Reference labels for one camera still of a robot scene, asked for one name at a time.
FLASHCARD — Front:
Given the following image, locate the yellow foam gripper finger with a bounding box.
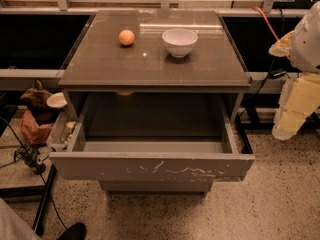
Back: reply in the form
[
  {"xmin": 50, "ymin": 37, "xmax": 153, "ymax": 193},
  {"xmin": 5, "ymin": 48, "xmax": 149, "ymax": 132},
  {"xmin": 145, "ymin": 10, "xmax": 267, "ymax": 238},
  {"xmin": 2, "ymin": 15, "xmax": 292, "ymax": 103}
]
[
  {"xmin": 272, "ymin": 73, "xmax": 320, "ymax": 140},
  {"xmin": 269, "ymin": 31, "xmax": 294, "ymax": 57}
]

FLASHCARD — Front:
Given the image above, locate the grey top drawer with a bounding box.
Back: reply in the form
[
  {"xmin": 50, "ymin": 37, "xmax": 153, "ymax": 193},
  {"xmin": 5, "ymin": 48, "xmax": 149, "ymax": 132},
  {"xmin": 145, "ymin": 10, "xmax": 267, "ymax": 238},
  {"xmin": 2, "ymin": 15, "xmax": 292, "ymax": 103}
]
[{"xmin": 51, "ymin": 93, "xmax": 254, "ymax": 183}]

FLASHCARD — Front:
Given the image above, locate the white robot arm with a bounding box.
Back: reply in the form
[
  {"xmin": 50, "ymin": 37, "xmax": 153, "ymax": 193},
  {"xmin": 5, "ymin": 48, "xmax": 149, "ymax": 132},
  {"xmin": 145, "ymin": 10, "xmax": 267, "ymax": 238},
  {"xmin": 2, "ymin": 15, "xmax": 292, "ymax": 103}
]
[{"xmin": 269, "ymin": 2, "xmax": 320, "ymax": 140}]

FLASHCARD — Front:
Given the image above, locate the grey drawer cabinet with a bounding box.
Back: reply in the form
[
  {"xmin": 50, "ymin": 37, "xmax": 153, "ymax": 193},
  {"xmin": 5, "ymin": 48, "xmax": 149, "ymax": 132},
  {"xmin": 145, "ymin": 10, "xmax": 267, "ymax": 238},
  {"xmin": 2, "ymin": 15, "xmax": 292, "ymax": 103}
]
[{"xmin": 59, "ymin": 10, "xmax": 251, "ymax": 193}]

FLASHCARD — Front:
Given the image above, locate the black power adapter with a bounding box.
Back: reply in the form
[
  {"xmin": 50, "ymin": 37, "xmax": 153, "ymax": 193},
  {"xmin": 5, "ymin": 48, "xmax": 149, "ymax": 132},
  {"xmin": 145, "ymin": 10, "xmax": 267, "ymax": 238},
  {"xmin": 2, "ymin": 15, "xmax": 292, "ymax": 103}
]
[{"xmin": 268, "ymin": 69, "xmax": 286, "ymax": 79}]

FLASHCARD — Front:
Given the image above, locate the white bowl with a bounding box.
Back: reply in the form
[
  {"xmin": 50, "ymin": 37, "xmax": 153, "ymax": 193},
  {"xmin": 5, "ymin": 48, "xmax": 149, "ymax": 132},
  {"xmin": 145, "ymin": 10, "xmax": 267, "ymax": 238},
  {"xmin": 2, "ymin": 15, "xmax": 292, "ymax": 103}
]
[{"xmin": 162, "ymin": 28, "xmax": 198, "ymax": 58}]

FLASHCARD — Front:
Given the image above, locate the orange fruit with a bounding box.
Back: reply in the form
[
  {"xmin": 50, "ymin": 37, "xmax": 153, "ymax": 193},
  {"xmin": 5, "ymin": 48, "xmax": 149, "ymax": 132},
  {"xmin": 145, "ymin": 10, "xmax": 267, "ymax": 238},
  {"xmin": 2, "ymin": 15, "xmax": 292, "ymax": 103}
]
[{"xmin": 119, "ymin": 30, "xmax": 135, "ymax": 46}]

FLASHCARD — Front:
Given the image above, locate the small white dish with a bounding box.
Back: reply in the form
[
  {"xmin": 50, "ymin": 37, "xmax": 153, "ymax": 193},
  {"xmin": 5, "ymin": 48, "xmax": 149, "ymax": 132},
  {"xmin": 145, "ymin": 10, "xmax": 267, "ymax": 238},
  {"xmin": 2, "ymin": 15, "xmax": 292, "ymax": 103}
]
[{"xmin": 47, "ymin": 92, "xmax": 67, "ymax": 109}]

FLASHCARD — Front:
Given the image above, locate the clear plastic bin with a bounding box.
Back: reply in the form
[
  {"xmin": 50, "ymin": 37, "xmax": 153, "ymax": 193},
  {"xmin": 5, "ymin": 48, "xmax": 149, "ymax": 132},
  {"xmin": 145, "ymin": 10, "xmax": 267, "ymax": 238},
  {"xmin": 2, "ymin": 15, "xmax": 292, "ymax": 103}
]
[{"xmin": 46, "ymin": 110, "xmax": 76, "ymax": 151}]

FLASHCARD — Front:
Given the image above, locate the orange cloth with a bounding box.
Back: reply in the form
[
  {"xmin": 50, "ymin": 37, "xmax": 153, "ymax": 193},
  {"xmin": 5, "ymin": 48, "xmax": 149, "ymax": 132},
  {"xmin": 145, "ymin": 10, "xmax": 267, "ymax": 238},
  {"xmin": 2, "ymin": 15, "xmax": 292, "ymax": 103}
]
[{"xmin": 20, "ymin": 110, "xmax": 53, "ymax": 145}]

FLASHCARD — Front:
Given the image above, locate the black shoe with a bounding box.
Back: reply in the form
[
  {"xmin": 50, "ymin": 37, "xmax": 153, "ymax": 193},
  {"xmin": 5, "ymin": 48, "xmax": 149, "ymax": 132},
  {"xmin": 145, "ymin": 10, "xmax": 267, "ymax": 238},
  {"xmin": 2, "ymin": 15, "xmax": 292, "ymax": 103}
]
[{"xmin": 57, "ymin": 222, "xmax": 87, "ymax": 240}]

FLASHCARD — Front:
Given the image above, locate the black clamp tool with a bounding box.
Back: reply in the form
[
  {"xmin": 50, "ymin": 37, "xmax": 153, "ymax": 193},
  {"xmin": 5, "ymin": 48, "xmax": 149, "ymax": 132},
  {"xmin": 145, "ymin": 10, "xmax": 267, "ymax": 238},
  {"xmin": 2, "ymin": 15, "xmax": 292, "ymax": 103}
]
[{"xmin": 14, "ymin": 143, "xmax": 46, "ymax": 175}]

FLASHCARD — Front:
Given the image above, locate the black tripod leg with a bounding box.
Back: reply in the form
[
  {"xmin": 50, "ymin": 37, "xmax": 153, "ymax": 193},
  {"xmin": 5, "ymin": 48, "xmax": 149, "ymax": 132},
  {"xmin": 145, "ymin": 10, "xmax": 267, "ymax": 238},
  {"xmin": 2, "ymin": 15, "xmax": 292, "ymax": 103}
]
[{"xmin": 32, "ymin": 166, "xmax": 56, "ymax": 236}]

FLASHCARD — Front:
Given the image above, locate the orange cable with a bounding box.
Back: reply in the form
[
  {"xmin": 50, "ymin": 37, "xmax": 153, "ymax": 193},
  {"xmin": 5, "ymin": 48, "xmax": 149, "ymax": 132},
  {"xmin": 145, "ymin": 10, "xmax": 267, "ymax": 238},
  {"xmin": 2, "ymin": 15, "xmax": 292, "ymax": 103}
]
[{"xmin": 252, "ymin": 5, "xmax": 290, "ymax": 60}]

